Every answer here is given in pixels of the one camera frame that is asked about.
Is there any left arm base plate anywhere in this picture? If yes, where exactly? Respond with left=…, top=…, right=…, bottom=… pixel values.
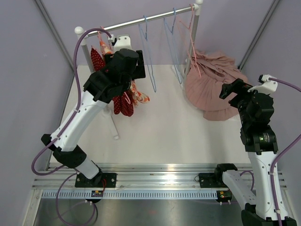
left=75, top=172, right=117, bottom=188

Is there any metal clothes rack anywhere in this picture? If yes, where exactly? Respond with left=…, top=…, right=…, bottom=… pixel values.
left=74, top=0, right=203, bottom=140

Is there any orange floral skirt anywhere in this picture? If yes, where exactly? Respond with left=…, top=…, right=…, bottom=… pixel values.
left=98, top=36, right=150, bottom=107

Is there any pink skirt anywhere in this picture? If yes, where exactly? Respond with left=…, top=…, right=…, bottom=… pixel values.
left=184, top=51, right=248, bottom=121

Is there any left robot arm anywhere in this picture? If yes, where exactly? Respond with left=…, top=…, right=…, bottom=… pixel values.
left=41, top=48, right=146, bottom=187

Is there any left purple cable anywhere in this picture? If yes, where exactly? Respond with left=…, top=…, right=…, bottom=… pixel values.
left=32, top=28, right=112, bottom=223

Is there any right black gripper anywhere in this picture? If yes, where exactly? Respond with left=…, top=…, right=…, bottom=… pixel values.
left=220, top=79, right=258, bottom=127

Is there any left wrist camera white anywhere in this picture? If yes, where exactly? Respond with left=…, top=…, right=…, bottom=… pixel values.
left=112, top=34, right=133, bottom=52

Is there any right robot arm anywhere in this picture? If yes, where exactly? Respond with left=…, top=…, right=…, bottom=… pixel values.
left=213, top=75, right=300, bottom=226

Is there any aluminium rail frame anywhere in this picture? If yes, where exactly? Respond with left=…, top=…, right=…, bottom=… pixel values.
left=32, top=162, right=289, bottom=190

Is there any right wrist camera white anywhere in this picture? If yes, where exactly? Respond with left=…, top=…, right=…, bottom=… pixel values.
left=247, top=74, right=278, bottom=95

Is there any blue hanger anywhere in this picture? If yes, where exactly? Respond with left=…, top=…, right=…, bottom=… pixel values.
left=138, top=16, right=157, bottom=93
left=163, top=8, right=182, bottom=85

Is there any slotted cable duct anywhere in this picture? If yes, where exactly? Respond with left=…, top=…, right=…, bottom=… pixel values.
left=42, top=190, right=217, bottom=200

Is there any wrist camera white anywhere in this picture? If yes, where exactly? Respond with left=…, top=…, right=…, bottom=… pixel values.
left=247, top=74, right=278, bottom=95
left=112, top=34, right=133, bottom=52

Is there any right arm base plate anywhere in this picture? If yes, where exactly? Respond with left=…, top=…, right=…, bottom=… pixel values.
left=198, top=173, right=227, bottom=188

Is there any red polka dot skirt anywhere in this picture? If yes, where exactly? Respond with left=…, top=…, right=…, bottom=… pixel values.
left=90, top=48, right=135, bottom=118

